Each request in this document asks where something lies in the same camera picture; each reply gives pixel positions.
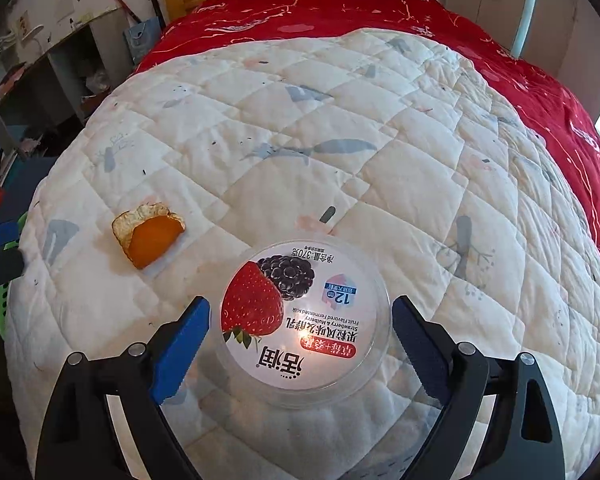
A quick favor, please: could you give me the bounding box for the white quilted blanket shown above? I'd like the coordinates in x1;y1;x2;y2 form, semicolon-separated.
2;27;600;480

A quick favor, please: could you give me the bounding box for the white plastic bag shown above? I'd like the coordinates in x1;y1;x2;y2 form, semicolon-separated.
86;69;112;95

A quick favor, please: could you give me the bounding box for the white desk lamp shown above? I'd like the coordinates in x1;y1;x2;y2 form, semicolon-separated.
0;24;47;51

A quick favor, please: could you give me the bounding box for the blue bag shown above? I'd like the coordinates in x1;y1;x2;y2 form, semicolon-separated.
123;17;162;67

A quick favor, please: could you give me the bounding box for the pink box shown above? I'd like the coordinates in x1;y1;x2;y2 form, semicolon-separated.
0;62;27;87

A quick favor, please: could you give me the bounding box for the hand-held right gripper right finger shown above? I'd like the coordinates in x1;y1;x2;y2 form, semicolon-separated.
391;295;566;480

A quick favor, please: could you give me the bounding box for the black stick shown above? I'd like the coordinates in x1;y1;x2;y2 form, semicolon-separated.
143;0;167;32

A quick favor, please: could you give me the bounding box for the grey desk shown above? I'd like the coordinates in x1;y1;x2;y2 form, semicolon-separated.
0;7;132;163

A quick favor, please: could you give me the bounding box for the orange peel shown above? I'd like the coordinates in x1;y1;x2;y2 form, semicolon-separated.
111;202;187;271

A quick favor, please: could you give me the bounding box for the green plastic basket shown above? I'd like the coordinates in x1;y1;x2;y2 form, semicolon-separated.
0;211;30;343

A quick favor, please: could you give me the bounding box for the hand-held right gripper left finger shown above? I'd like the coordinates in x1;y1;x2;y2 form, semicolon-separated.
35;296;212;480

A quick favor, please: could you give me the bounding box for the red printed blanket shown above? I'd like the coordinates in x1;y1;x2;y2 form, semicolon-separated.
131;0;600;277

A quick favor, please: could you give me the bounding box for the white yogurt tub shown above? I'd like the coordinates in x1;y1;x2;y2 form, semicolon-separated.
218;239;394;409

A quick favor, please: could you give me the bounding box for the light blue pole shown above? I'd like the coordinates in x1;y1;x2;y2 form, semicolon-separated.
509;0;542;59

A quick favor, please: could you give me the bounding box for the red stick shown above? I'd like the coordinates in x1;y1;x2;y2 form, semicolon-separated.
111;0;144;27

